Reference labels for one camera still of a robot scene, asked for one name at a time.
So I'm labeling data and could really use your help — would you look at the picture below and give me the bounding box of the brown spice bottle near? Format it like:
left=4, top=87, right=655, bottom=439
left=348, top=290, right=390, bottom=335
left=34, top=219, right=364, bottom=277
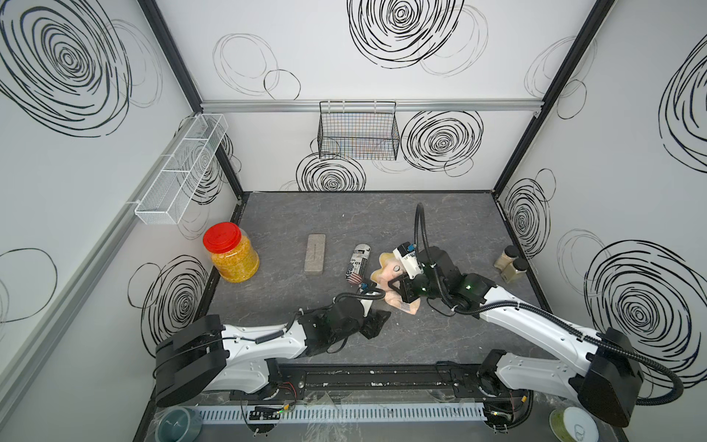
left=501, top=258, right=530, bottom=284

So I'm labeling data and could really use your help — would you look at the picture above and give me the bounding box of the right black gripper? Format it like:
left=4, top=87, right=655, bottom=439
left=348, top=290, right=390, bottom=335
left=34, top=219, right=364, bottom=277
left=385, top=270, right=446, bottom=304

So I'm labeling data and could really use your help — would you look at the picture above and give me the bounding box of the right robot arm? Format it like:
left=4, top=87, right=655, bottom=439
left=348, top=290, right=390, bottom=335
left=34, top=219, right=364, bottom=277
left=371, top=243, right=684, bottom=427

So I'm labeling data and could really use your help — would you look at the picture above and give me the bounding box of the grey rectangular eyeglass case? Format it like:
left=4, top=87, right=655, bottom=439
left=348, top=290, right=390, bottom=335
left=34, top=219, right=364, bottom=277
left=304, top=233, right=326, bottom=276

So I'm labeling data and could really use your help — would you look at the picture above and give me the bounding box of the red lid yellow jar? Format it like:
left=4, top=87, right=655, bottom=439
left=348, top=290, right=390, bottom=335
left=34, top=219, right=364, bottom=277
left=203, top=222, right=260, bottom=284

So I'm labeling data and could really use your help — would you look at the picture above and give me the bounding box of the black wire basket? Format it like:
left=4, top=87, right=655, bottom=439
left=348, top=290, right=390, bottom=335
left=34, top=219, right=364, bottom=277
left=317, top=101, right=401, bottom=161

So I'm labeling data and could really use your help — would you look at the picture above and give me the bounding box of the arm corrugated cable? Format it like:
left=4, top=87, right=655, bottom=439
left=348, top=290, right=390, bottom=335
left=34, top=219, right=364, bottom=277
left=253, top=288, right=387, bottom=346
left=413, top=203, right=685, bottom=407

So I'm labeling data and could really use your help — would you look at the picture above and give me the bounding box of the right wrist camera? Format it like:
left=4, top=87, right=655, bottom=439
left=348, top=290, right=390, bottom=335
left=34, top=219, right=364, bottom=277
left=393, top=242, right=423, bottom=279

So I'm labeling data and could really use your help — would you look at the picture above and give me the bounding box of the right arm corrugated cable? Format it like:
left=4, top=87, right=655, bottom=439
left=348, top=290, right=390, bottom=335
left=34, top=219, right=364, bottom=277
left=413, top=203, right=685, bottom=407

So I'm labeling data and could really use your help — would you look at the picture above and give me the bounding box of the teal tape roll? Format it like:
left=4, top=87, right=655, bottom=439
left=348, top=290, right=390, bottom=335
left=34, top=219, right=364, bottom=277
left=155, top=407, right=203, bottom=442

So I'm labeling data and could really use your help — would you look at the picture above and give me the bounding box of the white mesh shelf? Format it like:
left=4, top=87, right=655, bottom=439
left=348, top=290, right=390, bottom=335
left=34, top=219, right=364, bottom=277
left=134, top=113, right=228, bottom=226

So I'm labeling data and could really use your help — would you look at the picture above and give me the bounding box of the brown spice bottle far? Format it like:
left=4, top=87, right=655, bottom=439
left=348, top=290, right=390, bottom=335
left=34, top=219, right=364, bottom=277
left=493, top=245, right=520, bottom=272

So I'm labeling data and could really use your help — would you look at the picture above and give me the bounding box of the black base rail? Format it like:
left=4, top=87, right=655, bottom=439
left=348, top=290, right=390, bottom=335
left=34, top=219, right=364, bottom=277
left=154, top=363, right=576, bottom=400

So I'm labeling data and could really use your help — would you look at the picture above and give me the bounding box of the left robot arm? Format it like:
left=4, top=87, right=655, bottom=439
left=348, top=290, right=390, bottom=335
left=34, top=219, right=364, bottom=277
left=154, top=294, right=391, bottom=408

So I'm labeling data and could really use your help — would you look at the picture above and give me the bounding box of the white slotted cable duct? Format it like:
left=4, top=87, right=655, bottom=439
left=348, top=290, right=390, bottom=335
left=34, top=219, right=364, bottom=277
left=194, top=403, right=487, bottom=425

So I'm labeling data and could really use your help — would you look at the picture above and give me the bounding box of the brown spice bottle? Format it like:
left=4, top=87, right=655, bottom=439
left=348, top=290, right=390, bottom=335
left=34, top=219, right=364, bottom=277
left=493, top=245, right=520, bottom=272
left=501, top=258, right=530, bottom=284

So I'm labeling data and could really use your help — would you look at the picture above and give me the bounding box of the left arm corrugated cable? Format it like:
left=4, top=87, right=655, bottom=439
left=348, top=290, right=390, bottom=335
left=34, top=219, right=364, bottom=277
left=253, top=288, right=387, bottom=346

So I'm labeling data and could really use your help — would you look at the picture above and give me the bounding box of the green tape roll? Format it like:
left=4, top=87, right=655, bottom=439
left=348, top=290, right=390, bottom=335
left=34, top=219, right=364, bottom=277
left=549, top=407, right=599, bottom=442

